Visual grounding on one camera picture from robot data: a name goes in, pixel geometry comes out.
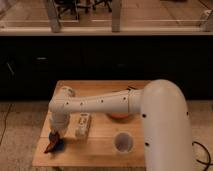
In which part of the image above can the black low cabinet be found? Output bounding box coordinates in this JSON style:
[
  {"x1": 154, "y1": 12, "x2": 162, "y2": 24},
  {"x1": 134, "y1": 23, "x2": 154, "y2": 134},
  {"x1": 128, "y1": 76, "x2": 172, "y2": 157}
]
[{"x1": 0, "y1": 35, "x2": 213, "y2": 100}]

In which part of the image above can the wooden board table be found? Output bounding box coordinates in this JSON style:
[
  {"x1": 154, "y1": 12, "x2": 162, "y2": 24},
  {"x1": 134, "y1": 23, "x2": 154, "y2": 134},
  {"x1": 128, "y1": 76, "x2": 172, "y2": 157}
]
[{"x1": 31, "y1": 79, "x2": 150, "y2": 168}]

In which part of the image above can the orange bowl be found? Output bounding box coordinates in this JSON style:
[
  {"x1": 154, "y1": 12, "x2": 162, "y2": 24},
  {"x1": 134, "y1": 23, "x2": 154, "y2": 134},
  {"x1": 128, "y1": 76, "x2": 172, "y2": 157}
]
[{"x1": 107, "y1": 113, "x2": 131, "y2": 120}]

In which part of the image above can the black floor cable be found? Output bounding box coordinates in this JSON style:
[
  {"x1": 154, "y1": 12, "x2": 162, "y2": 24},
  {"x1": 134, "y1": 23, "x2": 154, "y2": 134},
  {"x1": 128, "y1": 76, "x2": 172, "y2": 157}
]
[{"x1": 192, "y1": 140, "x2": 213, "y2": 168}]

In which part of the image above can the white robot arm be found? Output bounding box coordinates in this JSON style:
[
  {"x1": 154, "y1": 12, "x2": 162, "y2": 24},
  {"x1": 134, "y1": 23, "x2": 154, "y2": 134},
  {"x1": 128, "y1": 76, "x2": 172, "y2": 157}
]
[{"x1": 49, "y1": 79, "x2": 195, "y2": 171}]

